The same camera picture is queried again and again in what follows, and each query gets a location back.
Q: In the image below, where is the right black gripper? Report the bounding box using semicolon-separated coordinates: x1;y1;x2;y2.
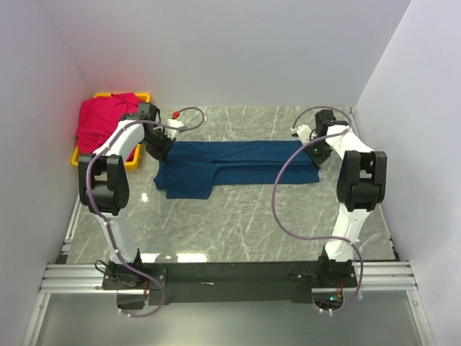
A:
300;136;333;169

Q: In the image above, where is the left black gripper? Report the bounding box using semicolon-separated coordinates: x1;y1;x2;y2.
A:
141;128;176;164

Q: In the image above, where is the blue t shirt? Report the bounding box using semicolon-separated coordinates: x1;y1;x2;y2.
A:
153;141;301;200

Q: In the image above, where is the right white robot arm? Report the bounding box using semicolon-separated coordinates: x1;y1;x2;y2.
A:
301;110;388;262

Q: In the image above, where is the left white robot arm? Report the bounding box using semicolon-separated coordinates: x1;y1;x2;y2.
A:
78;102;184;290

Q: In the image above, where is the yellow plastic bin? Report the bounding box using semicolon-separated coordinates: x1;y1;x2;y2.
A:
70;92;152;171

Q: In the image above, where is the pink t shirt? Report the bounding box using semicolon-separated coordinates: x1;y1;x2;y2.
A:
76;92;144;154

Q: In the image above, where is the black base beam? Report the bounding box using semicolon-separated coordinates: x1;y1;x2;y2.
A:
101;262;359;306

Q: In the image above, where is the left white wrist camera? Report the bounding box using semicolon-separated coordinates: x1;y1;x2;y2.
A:
164;118;187;139

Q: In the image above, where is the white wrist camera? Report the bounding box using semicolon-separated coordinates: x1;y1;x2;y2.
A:
290;125;312;143
164;118;187;139

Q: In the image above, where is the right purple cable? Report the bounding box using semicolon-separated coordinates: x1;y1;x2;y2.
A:
272;105;364;315

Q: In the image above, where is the purple cable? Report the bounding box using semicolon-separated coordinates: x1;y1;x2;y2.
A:
86;106;205;319
272;105;364;315

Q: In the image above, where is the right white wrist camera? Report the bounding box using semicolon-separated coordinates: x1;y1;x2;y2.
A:
290;125;312;143

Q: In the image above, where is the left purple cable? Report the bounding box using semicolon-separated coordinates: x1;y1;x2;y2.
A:
86;106;205;319

